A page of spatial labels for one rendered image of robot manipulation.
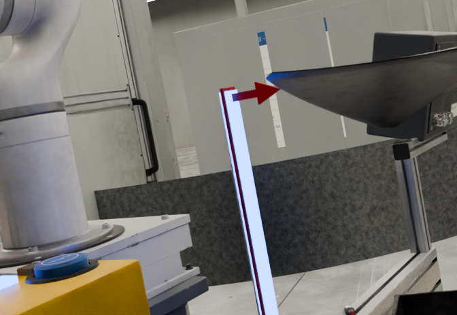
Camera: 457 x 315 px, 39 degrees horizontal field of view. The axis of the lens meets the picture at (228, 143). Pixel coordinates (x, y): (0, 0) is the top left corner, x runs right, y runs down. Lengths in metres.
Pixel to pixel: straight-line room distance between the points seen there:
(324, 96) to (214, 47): 6.34
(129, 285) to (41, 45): 0.53
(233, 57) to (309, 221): 4.70
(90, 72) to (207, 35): 4.48
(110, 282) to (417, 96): 0.36
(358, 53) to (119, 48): 4.11
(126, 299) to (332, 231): 1.87
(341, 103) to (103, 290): 0.31
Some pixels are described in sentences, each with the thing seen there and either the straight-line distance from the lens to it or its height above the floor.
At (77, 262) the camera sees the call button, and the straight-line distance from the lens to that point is 0.50.
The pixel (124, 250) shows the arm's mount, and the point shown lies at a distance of 0.90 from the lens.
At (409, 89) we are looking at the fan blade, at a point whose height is 1.16.
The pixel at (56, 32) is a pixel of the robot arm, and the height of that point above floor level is 1.32.
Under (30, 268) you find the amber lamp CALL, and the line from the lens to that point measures 0.53.
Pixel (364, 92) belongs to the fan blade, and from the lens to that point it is 0.64.
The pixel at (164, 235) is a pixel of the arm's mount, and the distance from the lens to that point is 0.96.
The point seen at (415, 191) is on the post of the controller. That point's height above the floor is 0.97.
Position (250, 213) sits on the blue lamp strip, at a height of 1.06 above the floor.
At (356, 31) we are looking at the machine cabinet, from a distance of 6.56.
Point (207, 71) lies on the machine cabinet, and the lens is 6.99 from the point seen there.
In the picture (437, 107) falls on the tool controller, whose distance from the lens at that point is 1.25.
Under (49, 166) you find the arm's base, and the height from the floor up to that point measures 1.14.
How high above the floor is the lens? 1.17
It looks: 3 degrees down
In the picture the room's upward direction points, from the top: 11 degrees counter-clockwise
